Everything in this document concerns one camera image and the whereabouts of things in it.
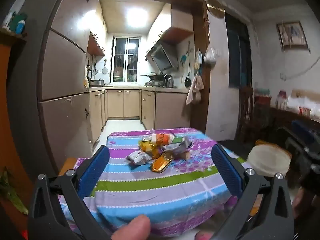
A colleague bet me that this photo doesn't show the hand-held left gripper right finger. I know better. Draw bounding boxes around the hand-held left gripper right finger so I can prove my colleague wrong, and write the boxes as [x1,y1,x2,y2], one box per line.
[211,144,294,240]

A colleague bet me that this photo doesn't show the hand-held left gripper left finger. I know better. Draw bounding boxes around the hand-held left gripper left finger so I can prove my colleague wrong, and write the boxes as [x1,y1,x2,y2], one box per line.
[27,145,112,240]

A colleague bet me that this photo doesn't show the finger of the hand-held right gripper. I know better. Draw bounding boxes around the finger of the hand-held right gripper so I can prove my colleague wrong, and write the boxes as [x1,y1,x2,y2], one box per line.
[291,120,316,143]
[277,127,320,164]

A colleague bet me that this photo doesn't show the silver purple snack packet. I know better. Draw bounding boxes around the silver purple snack packet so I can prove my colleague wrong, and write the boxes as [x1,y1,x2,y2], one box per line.
[126,150,153,166]

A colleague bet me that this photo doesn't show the silver foil wrapper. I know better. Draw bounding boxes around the silver foil wrapper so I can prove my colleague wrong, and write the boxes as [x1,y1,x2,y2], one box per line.
[164,140,193,155]

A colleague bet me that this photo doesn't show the yellow wrapper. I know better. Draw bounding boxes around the yellow wrapper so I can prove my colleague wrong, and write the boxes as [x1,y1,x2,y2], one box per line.
[139,140,160,155]

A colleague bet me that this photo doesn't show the orange gold packet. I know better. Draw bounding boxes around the orange gold packet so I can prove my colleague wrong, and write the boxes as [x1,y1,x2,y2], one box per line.
[151,152,175,173]

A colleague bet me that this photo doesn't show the orange white wrapper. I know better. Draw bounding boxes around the orange white wrapper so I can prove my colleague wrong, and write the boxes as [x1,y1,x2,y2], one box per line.
[151,133,175,145]

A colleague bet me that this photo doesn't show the person's right hand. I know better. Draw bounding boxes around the person's right hand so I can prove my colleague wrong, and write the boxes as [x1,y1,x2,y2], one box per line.
[292,188,312,220]

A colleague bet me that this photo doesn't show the white crumpled cloth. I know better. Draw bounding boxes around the white crumpled cloth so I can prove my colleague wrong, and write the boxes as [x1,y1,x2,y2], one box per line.
[287,95,320,118]

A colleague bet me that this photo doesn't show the dark wooden dining table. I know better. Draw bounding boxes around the dark wooden dining table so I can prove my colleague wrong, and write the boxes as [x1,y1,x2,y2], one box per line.
[252,102,320,145]

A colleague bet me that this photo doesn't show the small wooden table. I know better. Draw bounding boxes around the small wooden table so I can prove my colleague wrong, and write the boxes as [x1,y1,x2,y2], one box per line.
[59,157,78,178]

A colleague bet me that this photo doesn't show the striped floral tablecloth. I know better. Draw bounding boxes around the striped floral tablecloth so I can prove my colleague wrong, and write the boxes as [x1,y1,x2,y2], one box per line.
[59,127,253,240]

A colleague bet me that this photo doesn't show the dark wooden chair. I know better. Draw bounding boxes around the dark wooden chair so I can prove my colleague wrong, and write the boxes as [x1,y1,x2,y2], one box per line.
[237,86,255,140]

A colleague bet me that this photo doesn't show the hanging beige towel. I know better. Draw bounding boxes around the hanging beige towel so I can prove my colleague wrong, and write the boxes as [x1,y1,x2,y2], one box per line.
[185,76,204,105]

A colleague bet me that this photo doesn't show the beige lower kitchen cabinets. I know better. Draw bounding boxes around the beige lower kitchen cabinets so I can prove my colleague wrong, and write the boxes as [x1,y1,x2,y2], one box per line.
[89,89,189,145]

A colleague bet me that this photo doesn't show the green leafy vegetable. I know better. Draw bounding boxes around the green leafy vegetable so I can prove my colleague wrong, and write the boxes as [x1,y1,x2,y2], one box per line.
[0,167,29,215]

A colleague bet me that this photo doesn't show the framed picture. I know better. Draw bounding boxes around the framed picture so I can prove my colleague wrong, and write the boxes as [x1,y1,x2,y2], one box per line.
[276,21,308,50]

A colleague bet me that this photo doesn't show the black hanging pan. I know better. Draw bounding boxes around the black hanging pan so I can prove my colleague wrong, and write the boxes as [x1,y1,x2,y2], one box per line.
[184,64,192,88]

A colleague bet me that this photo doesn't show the grey refrigerator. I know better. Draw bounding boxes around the grey refrigerator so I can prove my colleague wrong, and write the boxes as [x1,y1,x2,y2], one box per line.
[37,27,94,174]

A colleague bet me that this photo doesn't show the dark window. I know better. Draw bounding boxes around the dark window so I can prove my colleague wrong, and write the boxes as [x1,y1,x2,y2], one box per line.
[225,14,253,88]

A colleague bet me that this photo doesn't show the steel kettle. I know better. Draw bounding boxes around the steel kettle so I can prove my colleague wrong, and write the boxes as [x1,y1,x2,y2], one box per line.
[164,74,175,88]

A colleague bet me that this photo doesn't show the brown wooden cabinet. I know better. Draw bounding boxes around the brown wooden cabinet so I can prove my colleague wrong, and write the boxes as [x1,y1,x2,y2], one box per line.
[0,29,33,215]

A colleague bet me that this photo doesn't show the black wok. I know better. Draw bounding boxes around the black wok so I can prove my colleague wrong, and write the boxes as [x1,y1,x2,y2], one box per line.
[140,72,164,80]

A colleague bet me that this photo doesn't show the kitchen window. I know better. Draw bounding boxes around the kitchen window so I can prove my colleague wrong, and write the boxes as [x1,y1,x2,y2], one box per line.
[110,36,142,83]

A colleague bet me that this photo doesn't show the hanging white bag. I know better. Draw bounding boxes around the hanging white bag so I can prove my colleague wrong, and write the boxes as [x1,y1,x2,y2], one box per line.
[194,49,203,69]

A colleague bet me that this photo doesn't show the hanging clear plastic bag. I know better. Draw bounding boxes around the hanging clear plastic bag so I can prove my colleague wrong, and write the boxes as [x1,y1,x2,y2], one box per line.
[204,46,216,64]

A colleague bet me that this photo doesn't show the steel range hood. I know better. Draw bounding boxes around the steel range hood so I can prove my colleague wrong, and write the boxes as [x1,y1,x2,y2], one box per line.
[145,41,179,72]

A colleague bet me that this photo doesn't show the upper cabinet above hood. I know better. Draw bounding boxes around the upper cabinet above hood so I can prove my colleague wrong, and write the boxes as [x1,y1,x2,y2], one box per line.
[146,4,194,44]

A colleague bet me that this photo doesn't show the round gold plate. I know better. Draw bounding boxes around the round gold plate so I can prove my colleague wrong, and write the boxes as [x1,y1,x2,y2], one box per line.
[207,0,226,18]

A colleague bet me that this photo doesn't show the kitchen ceiling light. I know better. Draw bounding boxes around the kitchen ceiling light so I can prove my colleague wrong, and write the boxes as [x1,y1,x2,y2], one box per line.
[126,7,148,28]

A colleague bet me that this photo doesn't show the blue bottle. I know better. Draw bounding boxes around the blue bottle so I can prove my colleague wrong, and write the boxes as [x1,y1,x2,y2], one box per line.
[15,19,27,34]

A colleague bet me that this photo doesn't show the grey wall cable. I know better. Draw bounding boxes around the grey wall cable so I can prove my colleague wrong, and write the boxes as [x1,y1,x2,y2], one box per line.
[280,52,320,80]

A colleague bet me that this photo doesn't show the upper cabinet with ring handles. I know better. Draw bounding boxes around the upper cabinet with ring handles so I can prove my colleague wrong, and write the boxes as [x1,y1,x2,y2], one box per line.
[87,31,106,57]

